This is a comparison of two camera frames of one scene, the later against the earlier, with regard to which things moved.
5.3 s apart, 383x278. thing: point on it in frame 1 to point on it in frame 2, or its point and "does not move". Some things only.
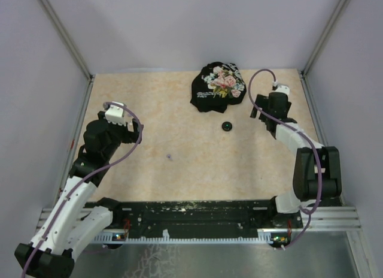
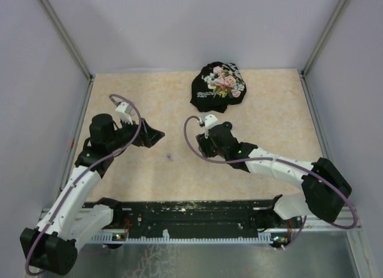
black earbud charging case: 227,126 does not move
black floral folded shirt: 216,85 does not move
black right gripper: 262,101 to 204,145
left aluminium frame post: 51,13 does not move
